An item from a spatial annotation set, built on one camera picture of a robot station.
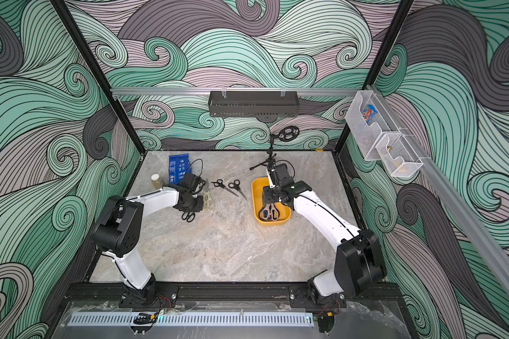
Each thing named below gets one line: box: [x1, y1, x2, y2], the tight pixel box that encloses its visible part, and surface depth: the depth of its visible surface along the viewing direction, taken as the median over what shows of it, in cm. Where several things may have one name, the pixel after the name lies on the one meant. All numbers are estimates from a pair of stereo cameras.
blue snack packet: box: [168, 153, 192, 186], surface depth 109 cm
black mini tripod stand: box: [249, 125, 300, 171], surface depth 95 cm
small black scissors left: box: [210, 179, 239, 198], surface depth 109 cm
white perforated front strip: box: [69, 313, 315, 326], surface depth 71 cm
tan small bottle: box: [150, 173, 163, 190], surface depth 99 cm
